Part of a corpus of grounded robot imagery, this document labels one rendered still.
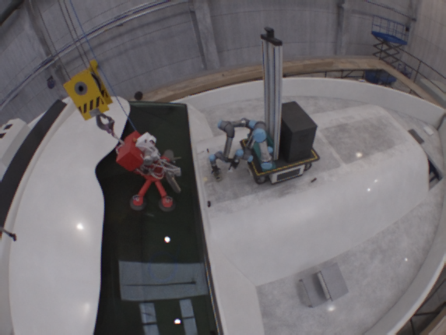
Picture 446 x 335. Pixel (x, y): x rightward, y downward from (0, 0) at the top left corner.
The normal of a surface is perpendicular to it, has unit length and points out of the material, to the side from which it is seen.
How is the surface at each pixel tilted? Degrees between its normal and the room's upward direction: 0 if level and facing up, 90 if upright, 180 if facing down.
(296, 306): 0
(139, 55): 90
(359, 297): 0
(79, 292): 19
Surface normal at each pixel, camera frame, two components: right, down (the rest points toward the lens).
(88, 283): 0.15, -0.75
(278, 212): -0.11, -0.46
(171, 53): 0.20, 0.74
